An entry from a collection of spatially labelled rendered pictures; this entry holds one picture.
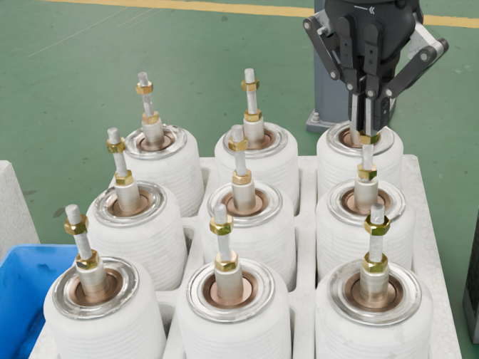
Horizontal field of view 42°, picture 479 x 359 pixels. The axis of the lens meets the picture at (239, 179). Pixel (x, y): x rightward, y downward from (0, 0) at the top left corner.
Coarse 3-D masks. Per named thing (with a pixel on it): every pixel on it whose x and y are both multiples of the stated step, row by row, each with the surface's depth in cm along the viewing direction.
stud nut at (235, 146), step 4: (244, 136) 58; (228, 140) 57; (232, 140) 57; (244, 140) 57; (248, 140) 58; (228, 144) 57; (232, 144) 57; (236, 144) 57; (240, 144) 57; (244, 144) 57; (248, 144) 58; (232, 148) 57; (236, 148) 57; (240, 148) 57; (244, 148) 57
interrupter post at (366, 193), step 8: (376, 176) 59; (360, 184) 58; (368, 184) 58; (376, 184) 58; (360, 192) 58; (368, 192) 58; (376, 192) 59; (360, 200) 59; (368, 200) 59; (376, 200) 59; (360, 208) 60; (368, 208) 59
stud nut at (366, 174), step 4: (360, 164) 58; (360, 168) 58; (372, 168) 58; (376, 168) 58; (360, 172) 58; (364, 172) 57; (368, 172) 57; (372, 172) 57; (376, 172) 58; (360, 176) 58; (364, 176) 57; (368, 176) 57; (372, 176) 58
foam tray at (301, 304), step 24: (216, 168) 80; (312, 168) 78; (408, 168) 76; (312, 192) 74; (408, 192) 72; (312, 216) 70; (192, 240) 69; (312, 240) 67; (432, 240) 65; (192, 264) 66; (312, 264) 64; (432, 264) 63; (312, 288) 61; (432, 288) 60; (168, 312) 62; (312, 312) 59; (48, 336) 59; (168, 336) 58; (312, 336) 57; (432, 336) 55; (456, 336) 55
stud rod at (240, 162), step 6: (234, 126) 57; (240, 126) 57; (234, 132) 57; (240, 132) 57; (234, 138) 57; (240, 138) 57; (240, 156) 58; (240, 162) 58; (240, 168) 59; (246, 168) 59; (240, 174) 59
